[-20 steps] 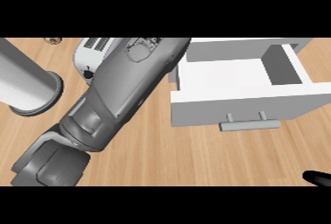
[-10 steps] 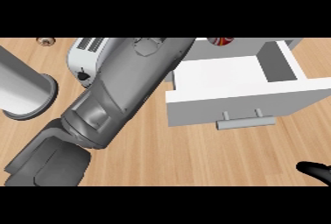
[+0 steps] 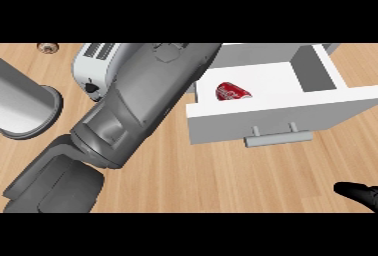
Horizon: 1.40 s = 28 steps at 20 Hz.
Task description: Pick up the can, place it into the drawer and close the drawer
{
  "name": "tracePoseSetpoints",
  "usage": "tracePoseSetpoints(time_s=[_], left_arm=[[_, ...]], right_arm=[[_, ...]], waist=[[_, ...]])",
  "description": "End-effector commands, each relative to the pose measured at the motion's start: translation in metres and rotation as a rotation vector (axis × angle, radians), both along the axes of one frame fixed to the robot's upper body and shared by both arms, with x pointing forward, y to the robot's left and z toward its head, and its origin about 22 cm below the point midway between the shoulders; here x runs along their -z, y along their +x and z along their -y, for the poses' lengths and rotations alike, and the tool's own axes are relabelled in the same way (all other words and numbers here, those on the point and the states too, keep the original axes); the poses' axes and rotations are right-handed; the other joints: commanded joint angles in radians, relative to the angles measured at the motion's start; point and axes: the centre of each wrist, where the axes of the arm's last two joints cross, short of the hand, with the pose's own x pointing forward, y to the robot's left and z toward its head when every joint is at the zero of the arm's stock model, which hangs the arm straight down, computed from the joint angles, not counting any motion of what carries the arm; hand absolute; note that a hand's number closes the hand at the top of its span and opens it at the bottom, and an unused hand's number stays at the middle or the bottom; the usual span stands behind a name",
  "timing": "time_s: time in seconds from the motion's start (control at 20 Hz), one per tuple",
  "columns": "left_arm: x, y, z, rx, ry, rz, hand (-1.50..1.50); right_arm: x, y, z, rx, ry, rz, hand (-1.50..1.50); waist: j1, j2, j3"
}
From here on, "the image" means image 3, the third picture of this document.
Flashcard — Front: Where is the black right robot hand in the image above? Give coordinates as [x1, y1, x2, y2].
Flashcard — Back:
[333, 181, 378, 213]

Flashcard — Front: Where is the white drawer front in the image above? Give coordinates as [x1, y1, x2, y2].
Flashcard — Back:
[185, 85, 378, 146]

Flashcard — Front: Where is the white open drawer box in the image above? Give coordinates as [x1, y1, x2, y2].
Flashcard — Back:
[193, 43, 352, 105]

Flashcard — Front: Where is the red can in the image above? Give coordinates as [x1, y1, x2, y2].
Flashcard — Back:
[215, 81, 255, 102]

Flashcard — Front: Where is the white toaster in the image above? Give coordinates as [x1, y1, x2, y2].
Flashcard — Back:
[71, 43, 136, 103]

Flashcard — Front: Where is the small round brown knob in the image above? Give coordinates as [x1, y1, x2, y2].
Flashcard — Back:
[38, 43, 61, 55]

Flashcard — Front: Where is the grey drawer handle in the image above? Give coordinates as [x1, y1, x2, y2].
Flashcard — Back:
[244, 121, 315, 148]

